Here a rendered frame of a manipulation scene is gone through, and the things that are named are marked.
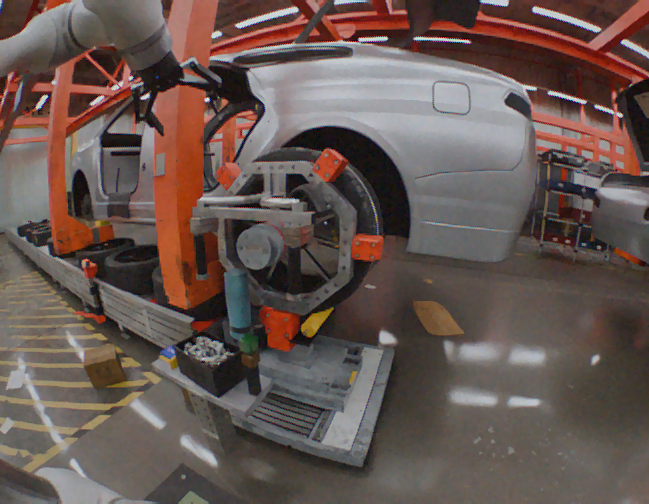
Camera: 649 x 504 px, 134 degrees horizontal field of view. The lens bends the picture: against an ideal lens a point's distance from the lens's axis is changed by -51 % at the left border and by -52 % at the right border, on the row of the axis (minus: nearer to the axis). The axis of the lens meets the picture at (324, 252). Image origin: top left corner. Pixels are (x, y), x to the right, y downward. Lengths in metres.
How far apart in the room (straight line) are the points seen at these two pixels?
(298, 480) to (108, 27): 1.36
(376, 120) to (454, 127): 0.35
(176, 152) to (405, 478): 1.56
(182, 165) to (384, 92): 0.91
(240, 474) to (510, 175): 1.68
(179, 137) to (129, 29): 0.76
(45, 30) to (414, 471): 1.59
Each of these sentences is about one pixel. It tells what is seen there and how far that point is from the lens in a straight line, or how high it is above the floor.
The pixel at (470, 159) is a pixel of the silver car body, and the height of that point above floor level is 1.19.
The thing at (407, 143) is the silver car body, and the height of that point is 1.24.
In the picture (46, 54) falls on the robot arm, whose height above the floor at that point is 1.30.
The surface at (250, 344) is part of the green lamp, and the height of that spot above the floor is 0.65.
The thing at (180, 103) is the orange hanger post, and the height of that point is 1.38.
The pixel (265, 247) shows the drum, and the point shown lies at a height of 0.86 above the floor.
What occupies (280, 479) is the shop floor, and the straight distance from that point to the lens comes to 1.22.
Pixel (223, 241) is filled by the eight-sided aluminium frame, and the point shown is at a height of 0.82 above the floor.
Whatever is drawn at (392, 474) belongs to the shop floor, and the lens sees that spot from 1.26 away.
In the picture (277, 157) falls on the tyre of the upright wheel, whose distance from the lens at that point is 1.06.
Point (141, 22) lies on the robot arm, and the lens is 0.47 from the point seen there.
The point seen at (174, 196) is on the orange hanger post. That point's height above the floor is 1.01.
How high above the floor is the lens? 1.08
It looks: 16 degrees down
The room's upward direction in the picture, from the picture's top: 2 degrees clockwise
